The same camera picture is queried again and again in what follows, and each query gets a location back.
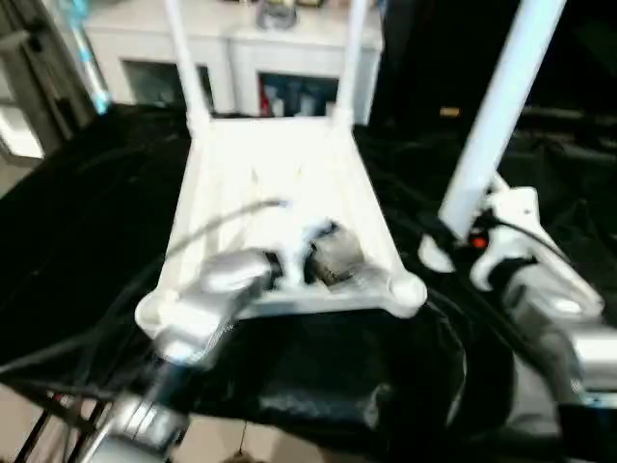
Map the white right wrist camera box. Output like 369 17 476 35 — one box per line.
469 185 548 292

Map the black cabinet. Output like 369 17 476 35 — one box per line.
381 0 522 126

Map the white cabinet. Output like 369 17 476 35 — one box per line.
82 0 387 123

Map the black metal stand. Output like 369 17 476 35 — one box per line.
12 384 109 463

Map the shiny dark bundle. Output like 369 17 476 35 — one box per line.
255 0 300 30

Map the white plastic table leg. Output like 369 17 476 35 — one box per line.
418 0 568 275
161 0 214 133
332 0 373 128

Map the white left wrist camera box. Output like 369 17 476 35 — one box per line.
246 206 321 292

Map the red cable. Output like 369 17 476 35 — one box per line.
42 390 76 427

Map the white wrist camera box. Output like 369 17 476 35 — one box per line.
246 206 321 292
469 185 548 292

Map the black plastic mat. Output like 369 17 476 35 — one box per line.
0 101 617 463

